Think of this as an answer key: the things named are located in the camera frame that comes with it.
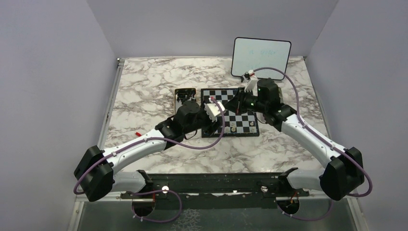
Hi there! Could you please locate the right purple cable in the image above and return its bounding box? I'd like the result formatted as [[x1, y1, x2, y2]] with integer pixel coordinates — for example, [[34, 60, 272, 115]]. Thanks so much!
[[248, 67, 373, 221]]

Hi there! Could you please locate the small whiteboard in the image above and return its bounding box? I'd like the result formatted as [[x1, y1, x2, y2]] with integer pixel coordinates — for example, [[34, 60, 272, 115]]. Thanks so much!
[[230, 37, 292, 80]]

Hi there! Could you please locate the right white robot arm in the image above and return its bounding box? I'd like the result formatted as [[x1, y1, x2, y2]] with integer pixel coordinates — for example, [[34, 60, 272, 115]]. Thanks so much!
[[225, 79, 365, 201]]

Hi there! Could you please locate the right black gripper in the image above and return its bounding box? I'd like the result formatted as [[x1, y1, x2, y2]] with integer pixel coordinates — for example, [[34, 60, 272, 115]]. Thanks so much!
[[223, 87, 268, 115]]

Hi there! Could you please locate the black chess pieces pile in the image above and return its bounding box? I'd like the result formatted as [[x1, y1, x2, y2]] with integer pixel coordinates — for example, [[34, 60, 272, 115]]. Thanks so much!
[[176, 89, 196, 104]]

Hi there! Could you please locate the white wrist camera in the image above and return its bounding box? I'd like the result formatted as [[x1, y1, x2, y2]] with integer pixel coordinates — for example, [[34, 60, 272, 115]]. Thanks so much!
[[204, 101, 226, 122], [241, 70, 258, 93]]

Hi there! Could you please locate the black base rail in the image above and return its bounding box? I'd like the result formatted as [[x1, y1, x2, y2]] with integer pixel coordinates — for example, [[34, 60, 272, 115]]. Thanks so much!
[[88, 172, 332, 211]]

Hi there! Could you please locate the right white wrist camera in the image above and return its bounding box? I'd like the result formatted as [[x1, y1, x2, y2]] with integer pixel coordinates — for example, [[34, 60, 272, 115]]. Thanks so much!
[[241, 70, 258, 93]]

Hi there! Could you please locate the black white chessboard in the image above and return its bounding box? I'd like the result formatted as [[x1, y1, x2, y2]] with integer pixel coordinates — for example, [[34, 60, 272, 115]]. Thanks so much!
[[201, 88, 259, 137]]

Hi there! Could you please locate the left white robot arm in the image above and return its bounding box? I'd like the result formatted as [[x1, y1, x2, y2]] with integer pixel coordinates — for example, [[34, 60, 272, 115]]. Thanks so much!
[[73, 98, 226, 202]]

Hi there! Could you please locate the yellow tin tray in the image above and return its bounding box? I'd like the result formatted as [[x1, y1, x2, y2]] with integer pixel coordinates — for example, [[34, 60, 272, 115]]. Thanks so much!
[[174, 88, 196, 114]]

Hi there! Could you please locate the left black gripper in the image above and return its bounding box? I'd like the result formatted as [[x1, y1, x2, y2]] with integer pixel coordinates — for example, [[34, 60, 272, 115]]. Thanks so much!
[[183, 100, 224, 137]]

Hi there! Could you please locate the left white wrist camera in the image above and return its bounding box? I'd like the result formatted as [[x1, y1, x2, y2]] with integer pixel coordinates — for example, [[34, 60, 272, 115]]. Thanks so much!
[[204, 101, 226, 122]]

